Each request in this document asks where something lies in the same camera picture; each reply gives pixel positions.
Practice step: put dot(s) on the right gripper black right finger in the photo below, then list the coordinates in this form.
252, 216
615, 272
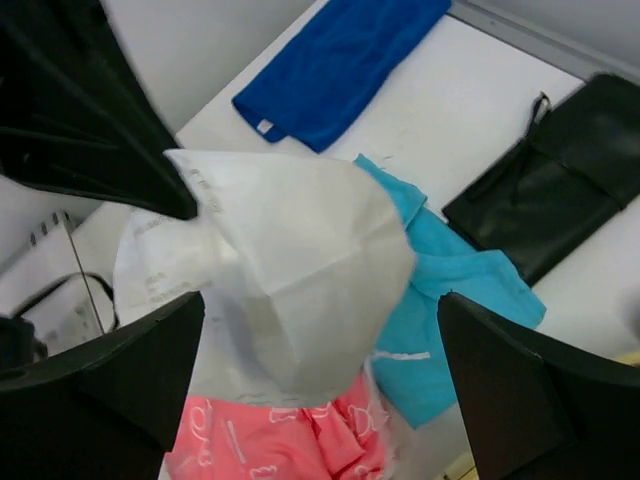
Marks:
535, 407

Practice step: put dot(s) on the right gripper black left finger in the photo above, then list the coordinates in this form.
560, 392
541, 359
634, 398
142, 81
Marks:
107, 409

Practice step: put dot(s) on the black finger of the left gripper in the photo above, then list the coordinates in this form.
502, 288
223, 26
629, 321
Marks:
74, 119

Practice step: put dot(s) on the pink patterned garment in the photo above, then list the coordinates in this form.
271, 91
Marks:
347, 438

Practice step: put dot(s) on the black pouch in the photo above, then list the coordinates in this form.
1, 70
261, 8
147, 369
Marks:
575, 167

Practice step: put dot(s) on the blue towel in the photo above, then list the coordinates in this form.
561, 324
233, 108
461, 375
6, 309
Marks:
315, 88

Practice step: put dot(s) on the white plastic bag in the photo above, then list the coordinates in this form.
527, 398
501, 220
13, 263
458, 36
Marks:
299, 260

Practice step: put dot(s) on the pale yellow suitcase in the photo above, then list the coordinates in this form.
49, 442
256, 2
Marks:
630, 358

